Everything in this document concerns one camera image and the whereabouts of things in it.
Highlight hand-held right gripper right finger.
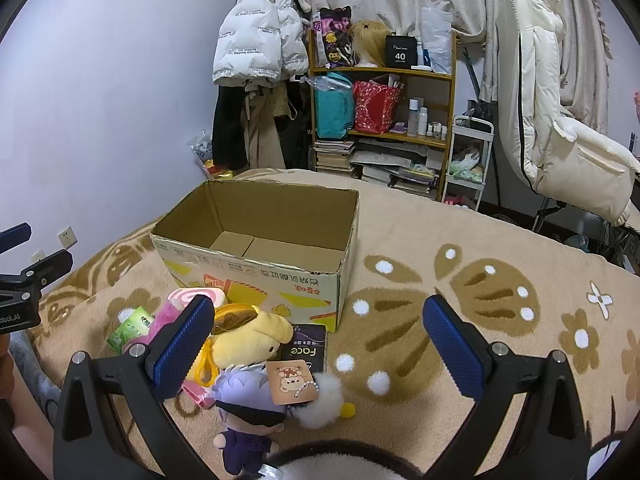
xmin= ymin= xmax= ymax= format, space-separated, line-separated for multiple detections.
xmin=421 ymin=295 xmax=588 ymax=480

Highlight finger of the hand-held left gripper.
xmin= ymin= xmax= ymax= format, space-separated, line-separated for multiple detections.
xmin=19 ymin=249 xmax=74 ymax=306
xmin=0 ymin=223 xmax=33 ymax=254

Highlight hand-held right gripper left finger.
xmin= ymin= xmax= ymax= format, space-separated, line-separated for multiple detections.
xmin=52 ymin=294 xmax=221 ymax=480

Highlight magenta plush toy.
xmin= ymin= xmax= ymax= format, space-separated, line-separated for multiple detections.
xmin=132 ymin=302 xmax=176 ymax=348

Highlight pink swirl roll plush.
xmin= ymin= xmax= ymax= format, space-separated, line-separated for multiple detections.
xmin=166 ymin=286 xmax=232 ymax=313

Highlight yellow dog plush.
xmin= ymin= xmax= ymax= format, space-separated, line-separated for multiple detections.
xmin=187 ymin=302 xmax=296 ymax=386

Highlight purple-haired doll plush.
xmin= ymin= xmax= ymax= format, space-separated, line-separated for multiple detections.
xmin=212 ymin=364 xmax=288 ymax=476

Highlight white fluffy plush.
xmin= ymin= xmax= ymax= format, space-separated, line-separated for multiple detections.
xmin=287 ymin=372 xmax=358 ymax=429

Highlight cardboard box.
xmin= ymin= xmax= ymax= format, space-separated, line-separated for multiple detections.
xmin=151 ymin=179 xmax=361 ymax=333

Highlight person's left forearm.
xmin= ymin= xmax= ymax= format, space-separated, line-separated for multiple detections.
xmin=0 ymin=332 xmax=61 ymax=466

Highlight pink plastic packet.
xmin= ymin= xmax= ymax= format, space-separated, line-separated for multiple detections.
xmin=181 ymin=380 xmax=216 ymax=411

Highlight green tissue packet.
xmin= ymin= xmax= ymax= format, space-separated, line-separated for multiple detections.
xmin=106 ymin=306 xmax=153 ymax=353

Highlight beige flower blanket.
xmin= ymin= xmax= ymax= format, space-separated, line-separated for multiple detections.
xmin=30 ymin=167 xmax=640 ymax=480

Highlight black face mask packet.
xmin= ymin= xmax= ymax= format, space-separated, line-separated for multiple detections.
xmin=279 ymin=324 xmax=328 ymax=376

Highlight snack bag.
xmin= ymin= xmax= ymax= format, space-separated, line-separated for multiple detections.
xmin=189 ymin=130 xmax=236 ymax=181

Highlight pile of magazines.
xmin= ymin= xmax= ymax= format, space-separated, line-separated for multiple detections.
xmin=350 ymin=141 xmax=443 ymax=198

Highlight black hanging garment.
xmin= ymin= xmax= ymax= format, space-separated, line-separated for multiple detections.
xmin=212 ymin=84 xmax=251 ymax=172

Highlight stack of books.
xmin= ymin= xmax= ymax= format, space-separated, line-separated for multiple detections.
xmin=314 ymin=137 xmax=357 ymax=173

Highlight beige trousers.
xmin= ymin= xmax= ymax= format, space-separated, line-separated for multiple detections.
xmin=242 ymin=82 xmax=296 ymax=168

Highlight white trolley cart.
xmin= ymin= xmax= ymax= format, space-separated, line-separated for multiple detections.
xmin=442 ymin=115 xmax=496 ymax=211

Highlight red gift bag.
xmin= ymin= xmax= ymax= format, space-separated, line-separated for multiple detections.
xmin=352 ymin=80 xmax=403 ymax=135

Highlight cream padded coat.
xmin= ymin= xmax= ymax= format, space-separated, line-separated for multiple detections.
xmin=495 ymin=0 xmax=640 ymax=226

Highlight teal bag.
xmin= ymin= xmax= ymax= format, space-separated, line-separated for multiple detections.
xmin=314 ymin=72 xmax=356 ymax=139

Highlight wooden shelf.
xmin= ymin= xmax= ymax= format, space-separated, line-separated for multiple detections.
xmin=307 ymin=27 xmax=457 ymax=203

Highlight white puffer jacket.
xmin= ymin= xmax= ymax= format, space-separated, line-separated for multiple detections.
xmin=212 ymin=0 xmax=310 ymax=88

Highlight black box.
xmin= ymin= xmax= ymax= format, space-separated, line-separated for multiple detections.
xmin=384 ymin=35 xmax=418 ymax=69

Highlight clear plastic bag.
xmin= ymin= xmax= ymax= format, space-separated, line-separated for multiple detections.
xmin=419 ymin=7 xmax=453 ymax=76

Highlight blonde wig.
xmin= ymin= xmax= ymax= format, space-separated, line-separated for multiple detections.
xmin=350 ymin=20 xmax=388 ymax=67

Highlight black patterned bag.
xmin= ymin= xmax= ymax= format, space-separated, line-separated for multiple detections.
xmin=314 ymin=6 xmax=357 ymax=68

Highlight black chair frame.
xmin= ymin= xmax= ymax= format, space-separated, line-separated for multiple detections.
xmin=530 ymin=195 xmax=640 ymax=276

